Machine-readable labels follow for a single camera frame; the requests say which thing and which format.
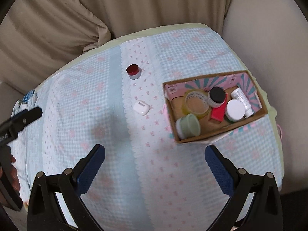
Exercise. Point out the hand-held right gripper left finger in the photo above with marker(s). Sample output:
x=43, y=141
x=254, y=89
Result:
x=91, y=170

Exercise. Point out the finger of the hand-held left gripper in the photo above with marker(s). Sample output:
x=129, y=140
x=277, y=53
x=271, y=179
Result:
x=28, y=118

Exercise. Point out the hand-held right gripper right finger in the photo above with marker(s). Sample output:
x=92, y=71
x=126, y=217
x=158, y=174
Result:
x=220, y=170

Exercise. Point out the light green jar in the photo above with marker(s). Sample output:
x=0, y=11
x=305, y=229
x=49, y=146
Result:
x=190, y=126

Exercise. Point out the small red box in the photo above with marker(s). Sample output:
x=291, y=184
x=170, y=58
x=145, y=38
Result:
x=217, y=115

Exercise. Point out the white lid green jar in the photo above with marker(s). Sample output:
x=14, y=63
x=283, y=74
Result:
x=235, y=109

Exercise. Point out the yellow transparent jar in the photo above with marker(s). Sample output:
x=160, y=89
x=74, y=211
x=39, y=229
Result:
x=195, y=112

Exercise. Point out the patterned cardboard box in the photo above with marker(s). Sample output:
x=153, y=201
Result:
x=258, y=112

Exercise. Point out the white plastic bottle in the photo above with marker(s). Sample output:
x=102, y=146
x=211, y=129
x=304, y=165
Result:
x=241, y=98

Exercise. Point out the black lid jar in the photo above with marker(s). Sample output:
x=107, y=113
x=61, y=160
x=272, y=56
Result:
x=216, y=94

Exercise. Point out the person's left hand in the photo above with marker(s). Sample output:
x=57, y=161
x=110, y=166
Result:
x=15, y=175

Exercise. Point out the blue patterned cloth item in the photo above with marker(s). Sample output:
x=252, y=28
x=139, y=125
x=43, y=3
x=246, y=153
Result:
x=28, y=96

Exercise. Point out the grey sofa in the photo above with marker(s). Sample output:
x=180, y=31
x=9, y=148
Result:
x=8, y=93

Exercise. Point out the blue pink checked blanket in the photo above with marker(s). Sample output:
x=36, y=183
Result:
x=108, y=125

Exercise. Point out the white earbuds case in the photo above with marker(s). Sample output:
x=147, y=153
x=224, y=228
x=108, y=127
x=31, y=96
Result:
x=141, y=107

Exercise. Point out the beige curtain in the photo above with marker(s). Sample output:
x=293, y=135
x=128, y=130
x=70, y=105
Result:
x=156, y=2
x=48, y=16

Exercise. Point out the red lid jar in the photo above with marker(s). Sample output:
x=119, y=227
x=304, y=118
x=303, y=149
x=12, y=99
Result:
x=133, y=70

